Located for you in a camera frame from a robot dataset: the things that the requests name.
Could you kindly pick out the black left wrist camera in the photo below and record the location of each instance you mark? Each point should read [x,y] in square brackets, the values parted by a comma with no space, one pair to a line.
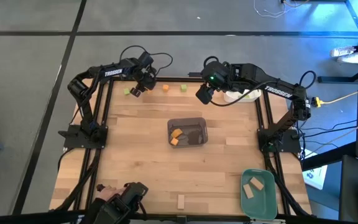
[145,59]

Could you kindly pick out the white plastic bin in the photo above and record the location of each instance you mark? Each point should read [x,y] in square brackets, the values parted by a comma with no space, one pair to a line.
[232,97]

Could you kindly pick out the black diagonal beam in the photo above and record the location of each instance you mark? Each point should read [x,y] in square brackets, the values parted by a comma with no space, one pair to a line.
[328,157]

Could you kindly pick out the black table camera mount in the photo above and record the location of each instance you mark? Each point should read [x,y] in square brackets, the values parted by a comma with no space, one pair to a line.
[181,219]

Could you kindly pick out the white paper sign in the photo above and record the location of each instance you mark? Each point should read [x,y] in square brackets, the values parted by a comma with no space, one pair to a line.
[315,177]

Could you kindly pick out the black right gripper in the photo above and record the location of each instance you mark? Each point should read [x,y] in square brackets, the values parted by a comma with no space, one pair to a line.
[217,74]

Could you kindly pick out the yellow power plug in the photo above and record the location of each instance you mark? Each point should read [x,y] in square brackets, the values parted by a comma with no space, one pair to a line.
[315,101]

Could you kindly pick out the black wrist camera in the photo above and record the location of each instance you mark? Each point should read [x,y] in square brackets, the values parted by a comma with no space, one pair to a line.
[145,59]
[204,95]

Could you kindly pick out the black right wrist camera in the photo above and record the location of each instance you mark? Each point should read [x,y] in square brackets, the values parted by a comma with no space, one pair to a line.
[204,95]

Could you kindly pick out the natural wooden block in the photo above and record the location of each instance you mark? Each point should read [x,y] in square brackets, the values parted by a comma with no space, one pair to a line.
[256,183]
[181,202]
[248,191]

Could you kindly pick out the silver metal bracket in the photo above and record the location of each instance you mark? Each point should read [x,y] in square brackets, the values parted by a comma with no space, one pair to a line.
[269,221]

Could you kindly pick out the person's hand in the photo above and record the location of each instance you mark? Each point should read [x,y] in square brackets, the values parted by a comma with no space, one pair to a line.
[110,193]

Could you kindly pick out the person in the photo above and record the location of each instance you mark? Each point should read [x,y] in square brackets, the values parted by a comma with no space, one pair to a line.
[342,51]

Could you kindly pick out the black aluminium table frame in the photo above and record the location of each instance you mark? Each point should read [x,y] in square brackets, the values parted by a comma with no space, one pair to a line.
[172,79]

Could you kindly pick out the grey transparent plastic bin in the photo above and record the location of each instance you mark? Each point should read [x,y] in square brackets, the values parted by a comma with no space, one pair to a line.
[194,137]

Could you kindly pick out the green plastic bin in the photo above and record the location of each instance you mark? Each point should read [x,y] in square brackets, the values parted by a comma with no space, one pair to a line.
[258,205]

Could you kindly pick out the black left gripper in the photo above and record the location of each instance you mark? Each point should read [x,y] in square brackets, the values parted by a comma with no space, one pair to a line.
[148,79]

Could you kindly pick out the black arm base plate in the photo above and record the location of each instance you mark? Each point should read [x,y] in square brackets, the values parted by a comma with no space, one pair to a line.
[291,146]
[73,141]

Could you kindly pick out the small green wooden cube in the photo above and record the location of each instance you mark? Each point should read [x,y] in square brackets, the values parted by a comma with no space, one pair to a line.
[126,91]
[246,96]
[184,88]

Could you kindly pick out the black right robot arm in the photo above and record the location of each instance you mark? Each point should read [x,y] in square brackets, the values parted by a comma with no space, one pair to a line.
[275,90]

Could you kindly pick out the black front beam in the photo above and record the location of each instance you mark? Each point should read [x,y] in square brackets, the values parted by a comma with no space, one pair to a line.
[26,217]

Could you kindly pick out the black floor stand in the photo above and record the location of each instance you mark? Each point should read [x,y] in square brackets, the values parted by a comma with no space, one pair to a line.
[334,80]

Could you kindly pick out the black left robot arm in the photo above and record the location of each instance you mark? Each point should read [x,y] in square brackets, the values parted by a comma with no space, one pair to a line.
[113,72]

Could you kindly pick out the small orange wooden cube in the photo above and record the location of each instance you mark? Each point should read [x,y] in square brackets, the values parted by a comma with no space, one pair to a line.
[174,142]
[165,88]

